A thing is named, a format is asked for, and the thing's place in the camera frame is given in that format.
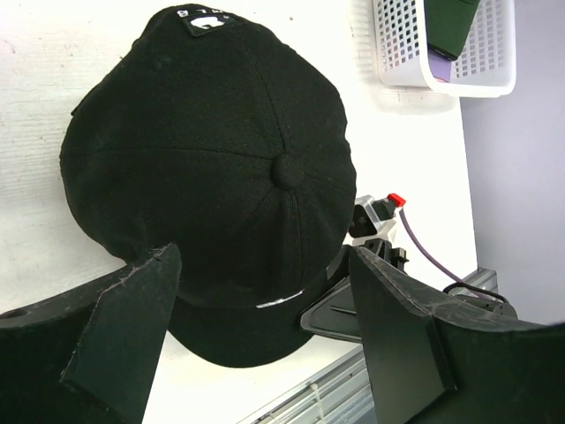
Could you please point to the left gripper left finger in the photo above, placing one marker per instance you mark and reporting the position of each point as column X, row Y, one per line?
column 89, row 355

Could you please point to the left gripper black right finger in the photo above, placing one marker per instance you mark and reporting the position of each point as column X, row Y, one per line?
column 433, row 358

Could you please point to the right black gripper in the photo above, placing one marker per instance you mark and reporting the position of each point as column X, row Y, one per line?
column 333, row 314

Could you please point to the black NY baseball cap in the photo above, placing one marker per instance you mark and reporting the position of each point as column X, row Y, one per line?
column 215, row 136

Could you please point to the green NY baseball cap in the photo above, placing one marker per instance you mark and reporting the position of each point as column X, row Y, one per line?
column 448, row 23

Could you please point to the purple baseball cap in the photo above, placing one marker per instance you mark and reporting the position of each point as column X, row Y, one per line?
column 439, row 65

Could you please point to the white plastic basket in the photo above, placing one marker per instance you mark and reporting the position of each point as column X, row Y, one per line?
column 485, row 69

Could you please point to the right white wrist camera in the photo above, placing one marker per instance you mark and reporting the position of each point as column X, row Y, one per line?
column 375, row 219

